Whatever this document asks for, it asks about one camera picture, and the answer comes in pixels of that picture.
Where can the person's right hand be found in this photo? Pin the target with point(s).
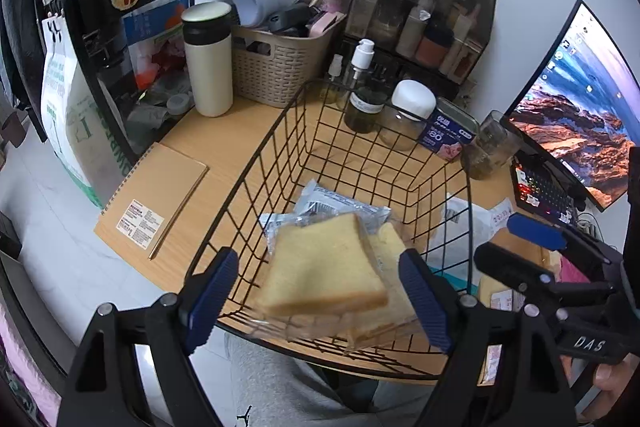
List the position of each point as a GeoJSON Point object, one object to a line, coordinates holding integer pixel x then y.
{"type": "Point", "coordinates": [617, 382]}

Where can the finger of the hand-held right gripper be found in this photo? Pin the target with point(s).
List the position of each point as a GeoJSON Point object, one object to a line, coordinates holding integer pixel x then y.
{"type": "Point", "coordinates": [535, 230]}
{"type": "Point", "coordinates": [510, 264]}

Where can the brown spiral notebook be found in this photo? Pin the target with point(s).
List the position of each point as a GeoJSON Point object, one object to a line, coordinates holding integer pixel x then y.
{"type": "Point", "coordinates": [155, 192]}

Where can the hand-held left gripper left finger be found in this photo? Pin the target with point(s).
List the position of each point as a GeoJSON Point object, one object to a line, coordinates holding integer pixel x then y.
{"type": "Point", "coordinates": [215, 297]}

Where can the glass jar white lid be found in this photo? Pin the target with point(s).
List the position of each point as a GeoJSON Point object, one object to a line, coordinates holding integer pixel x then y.
{"type": "Point", "coordinates": [412, 99]}

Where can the brown woven storage basket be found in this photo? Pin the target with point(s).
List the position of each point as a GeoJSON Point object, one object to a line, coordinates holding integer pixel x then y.
{"type": "Point", "coordinates": [280, 62]}

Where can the person's legs grey trousers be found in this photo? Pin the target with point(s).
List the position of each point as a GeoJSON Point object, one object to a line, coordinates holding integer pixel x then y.
{"type": "Point", "coordinates": [280, 392]}

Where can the clear glass cup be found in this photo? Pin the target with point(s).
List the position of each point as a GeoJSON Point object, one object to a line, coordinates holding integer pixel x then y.
{"type": "Point", "coordinates": [487, 147]}

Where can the dark cosmetic organizer box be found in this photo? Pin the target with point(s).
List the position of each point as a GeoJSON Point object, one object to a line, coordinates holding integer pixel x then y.
{"type": "Point", "coordinates": [425, 7]}

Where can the black backlit keyboard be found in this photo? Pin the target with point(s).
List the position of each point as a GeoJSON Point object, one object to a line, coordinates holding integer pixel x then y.
{"type": "Point", "coordinates": [542, 194]}

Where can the white green plastic bag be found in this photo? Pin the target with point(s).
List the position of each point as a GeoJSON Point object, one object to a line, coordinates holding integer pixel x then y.
{"type": "Point", "coordinates": [75, 127]}

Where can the pink cloth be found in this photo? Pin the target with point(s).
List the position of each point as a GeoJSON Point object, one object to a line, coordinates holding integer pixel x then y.
{"type": "Point", "coordinates": [25, 382]}

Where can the small clear spray bottle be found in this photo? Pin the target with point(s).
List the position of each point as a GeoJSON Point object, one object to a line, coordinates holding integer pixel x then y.
{"type": "Point", "coordinates": [334, 77]}

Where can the white teal pouch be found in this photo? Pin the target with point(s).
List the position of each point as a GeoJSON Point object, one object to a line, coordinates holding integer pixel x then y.
{"type": "Point", "coordinates": [450, 252]}

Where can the blue luncheon meat can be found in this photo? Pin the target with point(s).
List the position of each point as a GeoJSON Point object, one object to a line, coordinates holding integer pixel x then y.
{"type": "Point", "coordinates": [447, 132]}

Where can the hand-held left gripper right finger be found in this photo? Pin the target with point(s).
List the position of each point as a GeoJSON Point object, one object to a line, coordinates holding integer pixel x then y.
{"type": "Point", "coordinates": [425, 302]}

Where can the black storage rack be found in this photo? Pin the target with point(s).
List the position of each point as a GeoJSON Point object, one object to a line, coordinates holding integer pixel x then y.
{"type": "Point", "coordinates": [105, 52]}

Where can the dark pump bottle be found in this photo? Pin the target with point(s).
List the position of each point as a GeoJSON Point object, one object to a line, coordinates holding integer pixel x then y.
{"type": "Point", "coordinates": [365, 107]}

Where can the pink mouse mat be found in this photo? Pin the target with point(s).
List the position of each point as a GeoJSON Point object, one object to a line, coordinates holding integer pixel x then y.
{"type": "Point", "coordinates": [575, 271]}

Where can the curved computer monitor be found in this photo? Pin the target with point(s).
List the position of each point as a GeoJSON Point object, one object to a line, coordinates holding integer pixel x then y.
{"type": "Point", "coordinates": [585, 107]}

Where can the white thermos flask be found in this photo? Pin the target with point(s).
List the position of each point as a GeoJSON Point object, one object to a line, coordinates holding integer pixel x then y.
{"type": "Point", "coordinates": [207, 62]}

